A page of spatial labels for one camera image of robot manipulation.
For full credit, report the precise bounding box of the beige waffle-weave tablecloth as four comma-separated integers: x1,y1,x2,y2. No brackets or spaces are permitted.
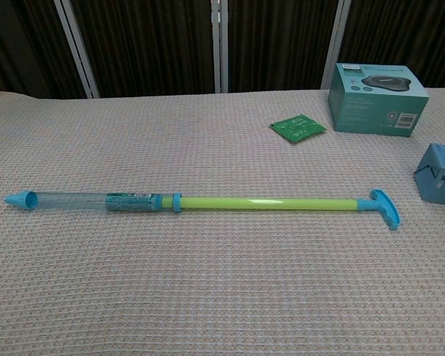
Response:
0,87,445,356

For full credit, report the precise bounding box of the small blue cardboard box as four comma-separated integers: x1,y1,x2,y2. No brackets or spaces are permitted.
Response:
413,142,445,207

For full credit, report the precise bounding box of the dark pleated screen panel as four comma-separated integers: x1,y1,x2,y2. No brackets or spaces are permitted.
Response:
0,0,88,100
226,0,337,93
337,0,445,90
70,0,217,99

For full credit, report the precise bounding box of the green and blue foam water blaster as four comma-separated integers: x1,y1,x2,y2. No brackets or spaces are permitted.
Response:
3,188,402,233

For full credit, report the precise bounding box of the green foil sachet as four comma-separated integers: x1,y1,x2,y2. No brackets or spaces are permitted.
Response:
269,115,327,144

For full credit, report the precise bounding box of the white screen frame post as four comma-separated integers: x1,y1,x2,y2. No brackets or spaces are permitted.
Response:
320,0,353,90
53,0,101,99
210,0,230,94

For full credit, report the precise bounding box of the teal product carton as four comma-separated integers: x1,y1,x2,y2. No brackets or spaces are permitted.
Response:
326,62,430,139

